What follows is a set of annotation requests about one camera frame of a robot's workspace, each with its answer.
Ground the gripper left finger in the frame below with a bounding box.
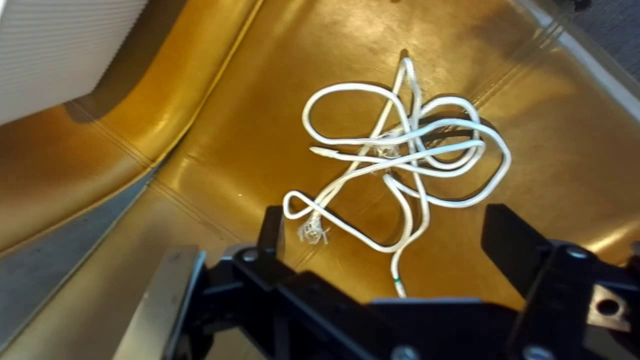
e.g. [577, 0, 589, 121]
[184, 205, 396, 360]

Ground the mustard leather couch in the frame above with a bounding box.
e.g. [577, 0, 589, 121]
[0, 0, 640, 360]

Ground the white ribbed cushion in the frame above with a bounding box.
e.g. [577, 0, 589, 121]
[0, 0, 149, 126]

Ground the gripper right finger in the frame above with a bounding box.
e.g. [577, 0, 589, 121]
[481, 203, 640, 360]

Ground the white rope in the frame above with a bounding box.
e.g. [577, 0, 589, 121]
[283, 58, 512, 299]

